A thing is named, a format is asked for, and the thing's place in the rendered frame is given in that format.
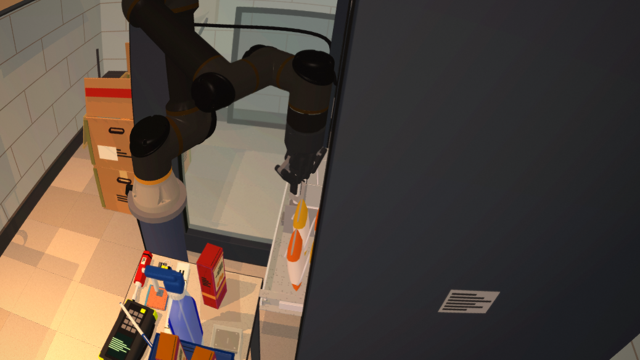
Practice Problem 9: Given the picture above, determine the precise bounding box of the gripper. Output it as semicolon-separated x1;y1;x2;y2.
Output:
274;131;329;196

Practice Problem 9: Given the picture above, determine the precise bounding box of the white spiral lane deck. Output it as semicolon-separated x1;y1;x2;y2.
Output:
259;150;329;314

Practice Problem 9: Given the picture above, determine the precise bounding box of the red biscuit carton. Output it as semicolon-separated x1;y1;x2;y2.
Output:
195;243;228;310

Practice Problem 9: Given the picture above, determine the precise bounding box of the yellow white snack bag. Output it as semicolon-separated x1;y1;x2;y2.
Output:
292;198;310;231

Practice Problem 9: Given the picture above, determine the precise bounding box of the glass vending machine door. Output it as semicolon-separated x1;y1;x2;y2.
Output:
128;0;352;267

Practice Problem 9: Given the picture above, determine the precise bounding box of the orange white snack bag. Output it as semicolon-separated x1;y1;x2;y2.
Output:
285;227;307;292

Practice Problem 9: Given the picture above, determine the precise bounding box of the grey square plate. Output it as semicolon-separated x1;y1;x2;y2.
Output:
209;324;244;356

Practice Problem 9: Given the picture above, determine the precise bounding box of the red tube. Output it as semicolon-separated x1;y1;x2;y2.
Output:
133;250;154;287

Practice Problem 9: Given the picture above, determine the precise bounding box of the blue spray bottle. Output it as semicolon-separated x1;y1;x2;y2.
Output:
144;264;205;347

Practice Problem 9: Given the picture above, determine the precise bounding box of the plain cardboard box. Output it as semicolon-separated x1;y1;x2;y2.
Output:
92;165;137;215

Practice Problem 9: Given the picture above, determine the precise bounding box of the dark vending machine cabinet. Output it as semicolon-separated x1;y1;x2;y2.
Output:
293;0;640;360

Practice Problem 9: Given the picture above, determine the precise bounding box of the orange sponge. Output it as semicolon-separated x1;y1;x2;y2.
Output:
144;287;170;311

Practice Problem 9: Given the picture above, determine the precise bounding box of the cardboard box with white label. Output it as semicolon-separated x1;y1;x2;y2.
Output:
81;115;137;174

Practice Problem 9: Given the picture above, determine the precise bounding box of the blue basket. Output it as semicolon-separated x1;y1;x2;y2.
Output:
147;332;236;360

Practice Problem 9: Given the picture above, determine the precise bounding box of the cardboard box with red stripe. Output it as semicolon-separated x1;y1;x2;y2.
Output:
83;70;134;120

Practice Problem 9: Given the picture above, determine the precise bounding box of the grey label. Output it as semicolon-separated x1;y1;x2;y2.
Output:
438;288;501;315

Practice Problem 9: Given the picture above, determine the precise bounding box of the white pen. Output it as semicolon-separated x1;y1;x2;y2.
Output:
118;301;154;349

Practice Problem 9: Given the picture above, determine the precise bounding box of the black handheld scanner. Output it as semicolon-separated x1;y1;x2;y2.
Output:
98;298;159;360

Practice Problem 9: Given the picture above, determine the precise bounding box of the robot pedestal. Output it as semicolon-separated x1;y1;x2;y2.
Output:
137;212;190;262

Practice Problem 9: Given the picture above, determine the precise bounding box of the black cable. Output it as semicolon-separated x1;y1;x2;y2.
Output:
192;22;334;52

